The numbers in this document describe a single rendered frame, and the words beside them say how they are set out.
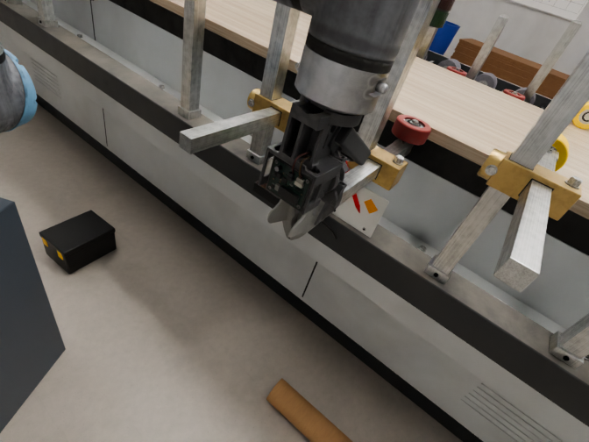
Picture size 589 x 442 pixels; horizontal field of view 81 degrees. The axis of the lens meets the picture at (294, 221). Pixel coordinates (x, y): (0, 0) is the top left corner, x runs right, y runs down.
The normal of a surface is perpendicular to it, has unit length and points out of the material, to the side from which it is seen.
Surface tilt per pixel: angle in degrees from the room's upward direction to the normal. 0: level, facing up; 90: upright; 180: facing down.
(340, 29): 89
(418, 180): 90
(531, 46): 90
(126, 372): 0
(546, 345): 0
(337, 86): 88
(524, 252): 0
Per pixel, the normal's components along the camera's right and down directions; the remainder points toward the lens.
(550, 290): -0.58, 0.40
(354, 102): 0.29, 0.66
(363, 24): -0.09, 0.60
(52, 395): 0.24, -0.74
